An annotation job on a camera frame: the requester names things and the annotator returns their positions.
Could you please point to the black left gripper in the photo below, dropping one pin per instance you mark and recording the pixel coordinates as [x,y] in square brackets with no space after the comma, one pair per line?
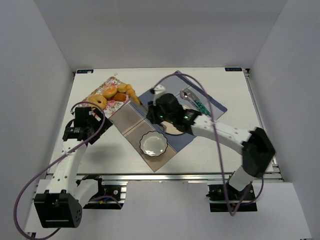
[100,124]

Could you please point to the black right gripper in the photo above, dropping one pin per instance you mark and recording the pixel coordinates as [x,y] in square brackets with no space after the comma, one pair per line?
[152,115]

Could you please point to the long twisted bread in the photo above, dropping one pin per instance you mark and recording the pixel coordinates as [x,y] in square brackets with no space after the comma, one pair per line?
[132,94]

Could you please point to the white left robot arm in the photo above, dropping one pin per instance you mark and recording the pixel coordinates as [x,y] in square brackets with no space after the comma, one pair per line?
[61,204]

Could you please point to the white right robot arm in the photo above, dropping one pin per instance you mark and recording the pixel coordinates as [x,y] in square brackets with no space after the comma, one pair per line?
[254,146]

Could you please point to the blue and cream plate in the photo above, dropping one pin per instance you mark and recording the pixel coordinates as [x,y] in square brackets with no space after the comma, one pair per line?
[170,129]

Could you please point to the plain glazed donut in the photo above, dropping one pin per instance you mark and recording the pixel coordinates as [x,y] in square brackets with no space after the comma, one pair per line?
[97,99]

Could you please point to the white scalloped bowl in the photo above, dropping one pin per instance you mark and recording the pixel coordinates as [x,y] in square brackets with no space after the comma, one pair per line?
[153,144]

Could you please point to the patchwork blue grey placemat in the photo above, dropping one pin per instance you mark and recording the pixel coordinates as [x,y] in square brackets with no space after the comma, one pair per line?
[132,122]

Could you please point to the floral serving tray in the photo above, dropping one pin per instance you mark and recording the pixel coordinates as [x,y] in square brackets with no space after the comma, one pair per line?
[112,106]

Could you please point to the pink frosted donut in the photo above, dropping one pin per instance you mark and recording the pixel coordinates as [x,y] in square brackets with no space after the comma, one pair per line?
[109,91]

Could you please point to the dark brown muffin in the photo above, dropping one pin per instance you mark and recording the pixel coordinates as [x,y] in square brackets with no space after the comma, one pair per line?
[120,97]

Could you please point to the round bun on tray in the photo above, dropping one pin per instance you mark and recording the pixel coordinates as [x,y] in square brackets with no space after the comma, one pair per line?
[122,88]

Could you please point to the blue label left corner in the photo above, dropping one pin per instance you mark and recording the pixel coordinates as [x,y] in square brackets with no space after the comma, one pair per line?
[84,71]

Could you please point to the blue label corner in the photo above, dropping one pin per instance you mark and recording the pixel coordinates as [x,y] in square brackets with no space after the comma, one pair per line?
[84,71]
[233,69]

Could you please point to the blue label right corner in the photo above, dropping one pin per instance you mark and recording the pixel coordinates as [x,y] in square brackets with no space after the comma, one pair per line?
[233,69]

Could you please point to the metal spoon green handle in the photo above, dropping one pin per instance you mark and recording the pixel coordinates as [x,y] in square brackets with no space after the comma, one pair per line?
[185,96]

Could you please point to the metal fork green handle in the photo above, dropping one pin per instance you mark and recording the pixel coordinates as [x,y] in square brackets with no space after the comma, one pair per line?
[197,101]

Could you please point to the aluminium table front rail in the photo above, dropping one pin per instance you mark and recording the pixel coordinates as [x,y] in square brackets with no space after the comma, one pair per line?
[154,177]

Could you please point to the aluminium table rail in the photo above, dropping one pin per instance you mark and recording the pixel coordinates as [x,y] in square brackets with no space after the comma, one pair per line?
[154,177]
[246,73]

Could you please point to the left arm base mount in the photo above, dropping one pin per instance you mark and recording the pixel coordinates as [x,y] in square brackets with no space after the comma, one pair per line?
[111,195]

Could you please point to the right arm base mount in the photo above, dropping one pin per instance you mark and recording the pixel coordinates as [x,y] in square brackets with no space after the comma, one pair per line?
[218,204]

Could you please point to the aluminium table right rail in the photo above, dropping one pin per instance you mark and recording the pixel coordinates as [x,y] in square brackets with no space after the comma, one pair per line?
[246,73]

